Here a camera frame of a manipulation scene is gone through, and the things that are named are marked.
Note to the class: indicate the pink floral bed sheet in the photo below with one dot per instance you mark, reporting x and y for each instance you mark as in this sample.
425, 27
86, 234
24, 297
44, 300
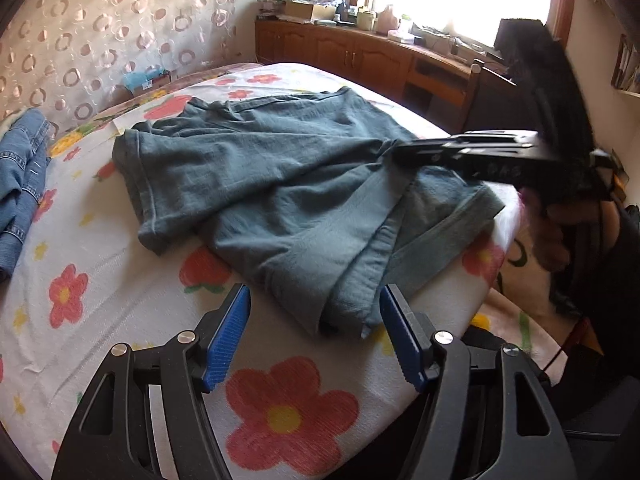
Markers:
515, 305

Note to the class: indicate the circle patterned curtain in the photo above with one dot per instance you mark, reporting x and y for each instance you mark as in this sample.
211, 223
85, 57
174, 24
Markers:
100, 20

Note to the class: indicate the person's right hand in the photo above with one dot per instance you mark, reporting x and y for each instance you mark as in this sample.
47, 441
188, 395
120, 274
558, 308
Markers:
552, 240

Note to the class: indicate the teal pants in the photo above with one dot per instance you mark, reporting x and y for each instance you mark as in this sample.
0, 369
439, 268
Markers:
275, 170

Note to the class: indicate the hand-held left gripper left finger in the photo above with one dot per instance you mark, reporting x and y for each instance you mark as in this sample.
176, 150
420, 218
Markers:
227, 340

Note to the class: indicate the pink bag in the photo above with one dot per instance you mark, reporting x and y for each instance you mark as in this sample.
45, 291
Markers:
389, 20

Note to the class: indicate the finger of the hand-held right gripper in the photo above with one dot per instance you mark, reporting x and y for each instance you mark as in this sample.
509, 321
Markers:
430, 155
500, 138

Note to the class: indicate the wall shelf with books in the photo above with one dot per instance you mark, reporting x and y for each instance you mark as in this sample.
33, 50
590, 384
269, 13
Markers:
626, 67

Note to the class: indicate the cardboard box with blue bag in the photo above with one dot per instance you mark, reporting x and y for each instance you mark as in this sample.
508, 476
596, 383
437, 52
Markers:
145, 80

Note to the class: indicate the wooden cabinet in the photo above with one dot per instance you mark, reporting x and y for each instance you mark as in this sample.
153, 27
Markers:
350, 55

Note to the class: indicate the folded blue jeans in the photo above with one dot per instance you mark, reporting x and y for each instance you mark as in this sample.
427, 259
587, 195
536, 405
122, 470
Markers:
20, 180

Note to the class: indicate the wooden chair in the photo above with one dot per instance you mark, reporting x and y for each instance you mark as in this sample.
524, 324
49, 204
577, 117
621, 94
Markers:
487, 100

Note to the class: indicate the white floral blanket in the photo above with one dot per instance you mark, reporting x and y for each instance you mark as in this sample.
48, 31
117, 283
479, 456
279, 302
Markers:
125, 320

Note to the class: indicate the person's dark clothing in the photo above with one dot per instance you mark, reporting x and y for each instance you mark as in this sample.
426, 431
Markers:
615, 300

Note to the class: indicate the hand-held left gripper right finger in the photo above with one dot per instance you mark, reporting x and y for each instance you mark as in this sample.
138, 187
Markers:
400, 340

